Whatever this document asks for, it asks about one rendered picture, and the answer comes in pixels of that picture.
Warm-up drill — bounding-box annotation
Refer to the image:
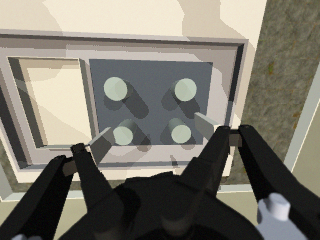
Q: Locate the clear glass cylinder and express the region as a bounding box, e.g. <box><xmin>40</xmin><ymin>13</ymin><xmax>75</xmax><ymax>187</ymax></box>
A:
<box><xmin>170</xmin><ymin>78</ymin><xmax>197</xmax><ymax>101</ymax></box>
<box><xmin>104</xmin><ymin>77</ymin><xmax>133</xmax><ymax>101</ymax></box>
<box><xmin>168</xmin><ymin>118</ymin><xmax>191</xmax><ymax>143</ymax></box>
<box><xmin>113</xmin><ymin>119</ymin><xmax>137</xmax><ymax>145</ymax></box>

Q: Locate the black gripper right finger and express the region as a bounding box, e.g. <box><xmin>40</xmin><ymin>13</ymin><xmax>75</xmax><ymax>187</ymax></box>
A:
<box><xmin>158</xmin><ymin>112</ymin><xmax>320</xmax><ymax>240</ymax></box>

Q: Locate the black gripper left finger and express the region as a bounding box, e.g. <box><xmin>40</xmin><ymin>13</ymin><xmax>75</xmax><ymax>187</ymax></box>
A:
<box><xmin>0</xmin><ymin>127</ymin><xmax>129</xmax><ymax>240</ymax></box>

